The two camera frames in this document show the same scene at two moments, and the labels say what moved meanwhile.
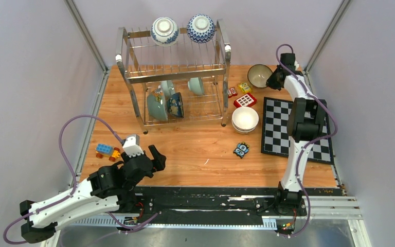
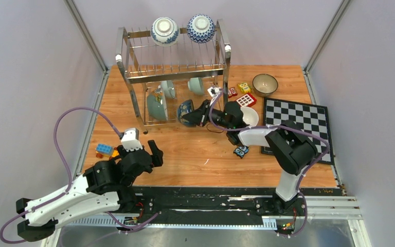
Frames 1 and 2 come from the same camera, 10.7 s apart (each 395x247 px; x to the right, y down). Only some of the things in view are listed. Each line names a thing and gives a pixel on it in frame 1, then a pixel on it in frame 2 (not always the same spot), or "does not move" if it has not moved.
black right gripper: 270,82 to 200,116
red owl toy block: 232,91 does not move
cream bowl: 245,118 does not move
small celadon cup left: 167,88 does not move
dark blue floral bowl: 175,105 to 183,108
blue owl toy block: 242,148 does not move
